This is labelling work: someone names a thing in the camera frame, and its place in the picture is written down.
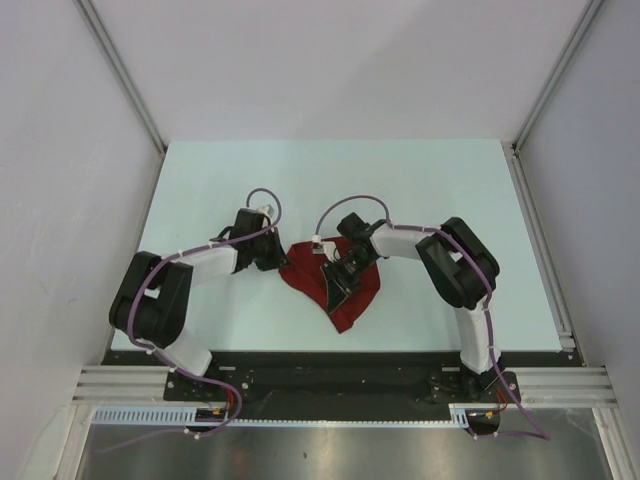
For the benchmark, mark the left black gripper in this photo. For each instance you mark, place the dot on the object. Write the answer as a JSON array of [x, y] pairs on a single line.
[[278, 257]]

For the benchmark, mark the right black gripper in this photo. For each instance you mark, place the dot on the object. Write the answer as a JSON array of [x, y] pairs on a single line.
[[336, 281]]

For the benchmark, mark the red cloth napkin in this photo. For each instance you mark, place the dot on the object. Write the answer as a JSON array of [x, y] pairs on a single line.
[[305, 276]]

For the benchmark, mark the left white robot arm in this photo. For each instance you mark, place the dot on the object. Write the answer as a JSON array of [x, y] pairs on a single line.
[[151, 304]]

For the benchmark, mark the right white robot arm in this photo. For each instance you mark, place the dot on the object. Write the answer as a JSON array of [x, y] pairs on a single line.
[[461, 268]]

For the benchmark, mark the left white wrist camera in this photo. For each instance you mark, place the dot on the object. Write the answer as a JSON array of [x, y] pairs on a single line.
[[265, 210]]

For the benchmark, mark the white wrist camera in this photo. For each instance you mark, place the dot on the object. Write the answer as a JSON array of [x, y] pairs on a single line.
[[323, 247], [265, 210]]

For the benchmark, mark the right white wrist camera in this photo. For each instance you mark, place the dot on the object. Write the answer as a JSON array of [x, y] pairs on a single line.
[[323, 247]]

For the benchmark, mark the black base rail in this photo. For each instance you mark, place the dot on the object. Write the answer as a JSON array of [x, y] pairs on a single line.
[[354, 384]]

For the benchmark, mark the white cable duct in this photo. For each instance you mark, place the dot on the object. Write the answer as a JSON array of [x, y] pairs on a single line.
[[442, 416]]

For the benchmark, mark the aluminium front frame rail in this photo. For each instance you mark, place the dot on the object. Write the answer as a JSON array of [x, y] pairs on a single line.
[[564, 387]]

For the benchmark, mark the left aluminium frame post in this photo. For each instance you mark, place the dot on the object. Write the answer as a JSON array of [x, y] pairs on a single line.
[[115, 62]]

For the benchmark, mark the aluminium frame post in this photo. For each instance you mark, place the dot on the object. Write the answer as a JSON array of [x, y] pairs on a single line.
[[115, 62], [560, 68]]

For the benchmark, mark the right aluminium frame post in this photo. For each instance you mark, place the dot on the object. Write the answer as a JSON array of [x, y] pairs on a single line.
[[560, 68]]

